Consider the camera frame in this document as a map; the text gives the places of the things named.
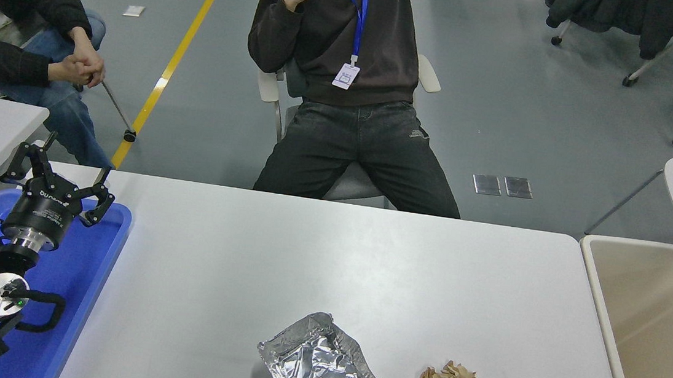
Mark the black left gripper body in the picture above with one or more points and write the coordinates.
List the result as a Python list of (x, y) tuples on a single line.
[(41, 207)]

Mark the foil tray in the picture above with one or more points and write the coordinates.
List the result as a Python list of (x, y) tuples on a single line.
[(319, 366)]

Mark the person's left hand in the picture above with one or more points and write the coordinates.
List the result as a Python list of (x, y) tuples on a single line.
[(89, 56)]

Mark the blue plastic tray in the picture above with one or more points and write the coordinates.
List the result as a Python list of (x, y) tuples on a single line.
[(87, 276)]

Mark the white name badge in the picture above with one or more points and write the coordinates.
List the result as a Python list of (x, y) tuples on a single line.
[(345, 75)]

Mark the metal floor socket plate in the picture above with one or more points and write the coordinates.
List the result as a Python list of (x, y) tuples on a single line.
[(487, 185), (518, 187)]

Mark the white wheeled chair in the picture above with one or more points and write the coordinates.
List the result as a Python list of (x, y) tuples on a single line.
[(556, 41)]

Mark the dark jacket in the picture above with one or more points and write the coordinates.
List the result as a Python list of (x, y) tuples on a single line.
[(625, 13)]

